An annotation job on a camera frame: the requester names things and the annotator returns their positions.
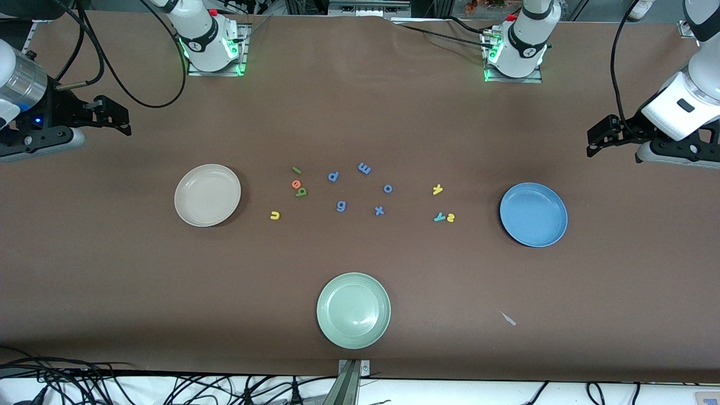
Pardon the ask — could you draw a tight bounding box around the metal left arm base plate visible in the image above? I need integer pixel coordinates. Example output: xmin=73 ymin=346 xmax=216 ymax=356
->
xmin=483 ymin=31 xmax=543 ymax=84

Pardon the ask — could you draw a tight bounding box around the brown table cover sheet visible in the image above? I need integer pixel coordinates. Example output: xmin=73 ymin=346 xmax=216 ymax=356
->
xmin=0 ymin=10 xmax=720 ymax=383

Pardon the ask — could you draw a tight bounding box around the blue round plate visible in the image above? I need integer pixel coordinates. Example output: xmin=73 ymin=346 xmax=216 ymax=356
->
xmin=499 ymin=182 xmax=569 ymax=248

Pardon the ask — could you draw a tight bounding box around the aluminium table edge rail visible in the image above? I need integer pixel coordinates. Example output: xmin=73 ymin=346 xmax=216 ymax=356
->
xmin=21 ymin=20 xmax=43 ymax=57

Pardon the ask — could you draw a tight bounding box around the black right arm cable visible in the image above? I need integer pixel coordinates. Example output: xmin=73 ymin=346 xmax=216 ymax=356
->
xmin=53 ymin=0 xmax=187 ymax=109

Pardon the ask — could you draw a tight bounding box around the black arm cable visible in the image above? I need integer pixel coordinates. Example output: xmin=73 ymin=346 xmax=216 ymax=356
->
xmin=610 ymin=0 xmax=645 ymax=138
xmin=53 ymin=0 xmax=187 ymax=109

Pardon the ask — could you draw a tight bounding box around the beige brown round plate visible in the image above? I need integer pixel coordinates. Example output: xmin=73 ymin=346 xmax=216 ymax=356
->
xmin=174 ymin=164 xmax=242 ymax=228

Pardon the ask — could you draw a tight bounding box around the black cable lying on table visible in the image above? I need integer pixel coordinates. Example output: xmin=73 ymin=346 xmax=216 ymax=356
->
xmin=391 ymin=17 xmax=498 ymax=51

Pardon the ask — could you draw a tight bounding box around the pale green round plate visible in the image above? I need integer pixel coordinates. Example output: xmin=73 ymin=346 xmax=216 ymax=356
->
xmin=316 ymin=272 xmax=392 ymax=350

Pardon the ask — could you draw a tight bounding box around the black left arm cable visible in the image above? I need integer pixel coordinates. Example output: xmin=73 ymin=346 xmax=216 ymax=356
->
xmin=610 ymin=0 xmax=645 ymax=138

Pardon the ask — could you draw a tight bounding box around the grey metal camera post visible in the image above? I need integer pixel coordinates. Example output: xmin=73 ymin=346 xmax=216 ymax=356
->
xmin=336 ymin=359 xmax=371 ymax=405

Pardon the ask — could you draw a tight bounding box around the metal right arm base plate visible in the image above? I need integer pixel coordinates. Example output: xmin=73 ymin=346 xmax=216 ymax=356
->
xmin=187 ymin=22 xmax=248 ymax=77

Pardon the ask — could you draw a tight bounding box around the aluminium frame crossbar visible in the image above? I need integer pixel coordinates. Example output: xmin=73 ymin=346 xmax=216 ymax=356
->
xmin=328 ymin=0 xmax=412 ymax=17

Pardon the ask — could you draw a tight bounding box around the black cable bundle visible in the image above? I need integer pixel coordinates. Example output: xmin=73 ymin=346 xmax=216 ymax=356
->
xmin=0 ymin=346 xmax=394 ymax=405

